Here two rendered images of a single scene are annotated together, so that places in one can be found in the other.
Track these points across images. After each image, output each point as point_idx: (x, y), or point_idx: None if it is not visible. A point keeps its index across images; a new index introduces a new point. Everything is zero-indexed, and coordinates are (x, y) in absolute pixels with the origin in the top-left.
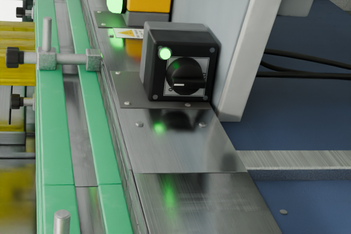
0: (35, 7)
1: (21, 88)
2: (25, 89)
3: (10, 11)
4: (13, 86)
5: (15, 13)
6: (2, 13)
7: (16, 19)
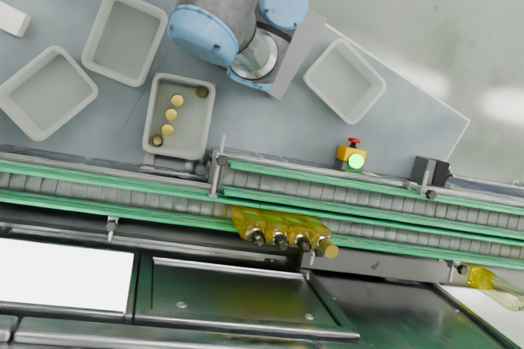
0: (245, 195)
1: (240, 264)
2: (241, 263)
3: (8, 245)
4: (239, 266)
5: (18, 243)
6: (18, 249)
7: (42, 245)
